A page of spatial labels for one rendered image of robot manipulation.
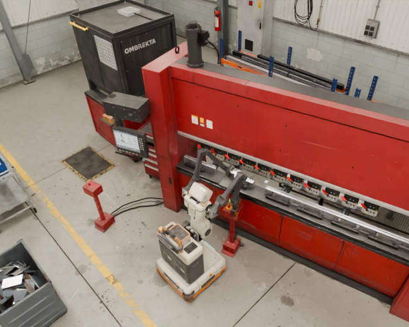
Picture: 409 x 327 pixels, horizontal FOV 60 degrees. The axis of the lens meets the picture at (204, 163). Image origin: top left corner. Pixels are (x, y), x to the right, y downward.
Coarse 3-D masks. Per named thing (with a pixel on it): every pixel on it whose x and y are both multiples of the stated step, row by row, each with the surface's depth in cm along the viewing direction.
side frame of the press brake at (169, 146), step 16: (160, 64) 400; (144, 80) 405; (160, 80) 393; (160, 96) 405; (160, 112) 422; (160, 128) 440; (176, 128) 453; (160, 144) 458; (176, 144) 467; (192, 144) 504; (160, 160) 479; (176, 160) 480; (160, 176) 502; (176, 176) 494; (176, 192) 509; (176, 208) 528
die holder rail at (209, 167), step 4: (184, 156) 483; (188, 156) 483; (184, 160) 487; (188, 160) 482; (192, 160) 477; (196, 160) 476; (204, 164) 469; (208, 164) 469; (204, 168) 473; (208, 168) 468; (212, 168) 463; (212, 172) 469; (216, 172) 470
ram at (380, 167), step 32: (192, 96) 407; (224, 96) 381; (192, 128) 439; (224, 128) 409; (256, 128) 383; (288, 128) 360; (320, 128) 340; (352, 128) 322; (256, 160) 410; (288, 160) 384; (320, 160) 361; (352, 160) 341; (384, 160) 322; (384, 192) 341
